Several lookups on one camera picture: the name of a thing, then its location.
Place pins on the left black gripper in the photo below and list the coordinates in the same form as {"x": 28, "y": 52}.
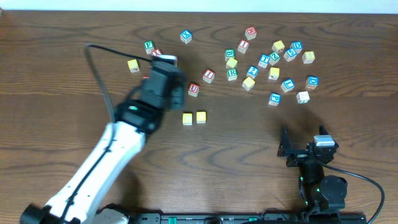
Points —
{"x": 178, "y": 94}

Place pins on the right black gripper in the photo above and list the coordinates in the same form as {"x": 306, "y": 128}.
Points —
{"x": 300, "y": 155}

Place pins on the yellow C block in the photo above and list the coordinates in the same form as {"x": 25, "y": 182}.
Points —
{"x": 187, "y": 119}

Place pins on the yellow o block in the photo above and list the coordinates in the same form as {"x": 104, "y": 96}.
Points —
{"x": 201, "y": 117}
{"x": 231, "y": 63}

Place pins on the green R block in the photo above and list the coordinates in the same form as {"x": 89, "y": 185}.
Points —
{"x": 232, "y": 74}

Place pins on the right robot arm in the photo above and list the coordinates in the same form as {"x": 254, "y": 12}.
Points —
{"x": 323, "y": 194}

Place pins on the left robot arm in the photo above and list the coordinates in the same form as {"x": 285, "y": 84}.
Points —
{"x": 134, "y": 120}

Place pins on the red U block centre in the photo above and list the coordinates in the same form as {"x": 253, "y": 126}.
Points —
{"x": 193, "y": 89}

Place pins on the red X block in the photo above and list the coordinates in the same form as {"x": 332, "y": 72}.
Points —
{"x": 156, "y": 53}

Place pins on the yellow block far left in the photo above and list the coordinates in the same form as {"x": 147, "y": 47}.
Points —
{"x": 133, "y": 65}

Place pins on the plain wood L block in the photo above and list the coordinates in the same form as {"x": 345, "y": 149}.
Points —
{"x": 302, "y": 97}

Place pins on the green F block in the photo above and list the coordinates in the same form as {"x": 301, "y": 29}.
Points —
{"x": 149, "y": 46}

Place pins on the red I block centre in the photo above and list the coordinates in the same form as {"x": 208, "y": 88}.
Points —
{"x": 208, "y": 76}

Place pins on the red i block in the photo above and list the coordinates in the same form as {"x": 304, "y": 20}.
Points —
{"x": 208, "y": 76}
{"x": 243, "y": 46}

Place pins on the blue P block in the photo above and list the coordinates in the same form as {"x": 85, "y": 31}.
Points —
{"x": 274, "y": 99}

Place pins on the blue L block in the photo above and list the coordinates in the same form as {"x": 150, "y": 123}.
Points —
{"x": 287, "y": 85}

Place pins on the blue X block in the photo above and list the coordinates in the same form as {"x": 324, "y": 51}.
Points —
{"x": 186, "y": 36}

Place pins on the blue D block right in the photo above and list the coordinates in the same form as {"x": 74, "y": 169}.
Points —
{"x": 312, "y": 82}

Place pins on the blue d block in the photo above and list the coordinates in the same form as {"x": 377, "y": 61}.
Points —
{"x": 312, "y": 82}
{"x": 296, "y": 46}

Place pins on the yellow K block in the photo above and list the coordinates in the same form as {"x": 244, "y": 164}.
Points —
{"x": 274, "y": 73}

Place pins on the green B block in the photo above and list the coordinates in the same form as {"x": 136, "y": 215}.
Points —
{"x": 229, "y": 53}

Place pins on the yellow S block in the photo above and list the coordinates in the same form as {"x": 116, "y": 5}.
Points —
{"x": 248, "y": 83}

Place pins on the yellow 8 block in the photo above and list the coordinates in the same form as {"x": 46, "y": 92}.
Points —
{"x": 308, "y": 57}

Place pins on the blue 2 block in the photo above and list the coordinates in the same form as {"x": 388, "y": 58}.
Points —
{"x": 252, "y": 72}

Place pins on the blue 5 block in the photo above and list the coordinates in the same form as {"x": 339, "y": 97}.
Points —
{"x": 290, "y": 54}

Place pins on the green Z block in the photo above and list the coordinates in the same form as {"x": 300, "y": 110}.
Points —
{"x": 274, "y": 58}

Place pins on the blue T block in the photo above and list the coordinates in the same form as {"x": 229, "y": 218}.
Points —
{"x": 264, "y": 61}

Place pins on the red I block upper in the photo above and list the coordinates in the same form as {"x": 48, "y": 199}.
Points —
{"x": 243, "y": 46}

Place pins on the blue D block upper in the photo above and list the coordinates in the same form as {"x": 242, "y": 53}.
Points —
{"x": 296, "y": 46}

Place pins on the yellow block upper right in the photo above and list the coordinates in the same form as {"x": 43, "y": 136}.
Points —
{"x": 278, "y": 46}

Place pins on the red H block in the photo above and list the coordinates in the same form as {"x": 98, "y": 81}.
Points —
{"x": 250, "y": 33}

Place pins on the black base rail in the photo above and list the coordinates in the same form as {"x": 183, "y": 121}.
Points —
{"x": 236, "y": 218}

